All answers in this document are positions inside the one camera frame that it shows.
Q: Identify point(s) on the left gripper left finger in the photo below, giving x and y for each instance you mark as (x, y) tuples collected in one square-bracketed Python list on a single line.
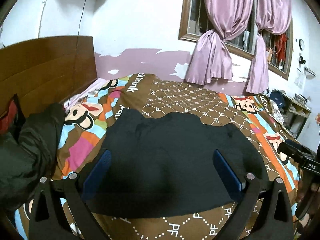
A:
[(48, 220)]

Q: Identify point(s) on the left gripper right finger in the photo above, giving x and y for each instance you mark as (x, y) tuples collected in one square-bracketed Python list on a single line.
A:
[(274, 220)]

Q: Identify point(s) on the black garment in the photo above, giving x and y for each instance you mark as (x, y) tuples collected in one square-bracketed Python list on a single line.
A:
[(164, 167)]

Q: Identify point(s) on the person's right hand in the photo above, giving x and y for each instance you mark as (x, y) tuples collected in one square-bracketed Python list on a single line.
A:
[(302, 189)]

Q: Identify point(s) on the wooden shelf unit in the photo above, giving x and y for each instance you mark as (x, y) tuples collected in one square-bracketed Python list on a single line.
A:
[(294, 115)]

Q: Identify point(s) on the dark jacket pile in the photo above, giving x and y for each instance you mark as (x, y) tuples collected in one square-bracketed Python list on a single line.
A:
[(32, 156)]

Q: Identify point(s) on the red cloth by headboard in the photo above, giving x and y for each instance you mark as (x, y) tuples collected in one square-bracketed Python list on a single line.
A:
[(13, 118)]

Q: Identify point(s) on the wooden headboard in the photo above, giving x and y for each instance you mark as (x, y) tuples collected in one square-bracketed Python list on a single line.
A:
[(46, 70)]

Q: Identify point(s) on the left pink curtain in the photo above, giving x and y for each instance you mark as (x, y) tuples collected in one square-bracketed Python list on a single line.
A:
[(211, 58)]

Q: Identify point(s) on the round wall clock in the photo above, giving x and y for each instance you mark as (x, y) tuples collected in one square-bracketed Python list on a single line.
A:
[(301, 44)]

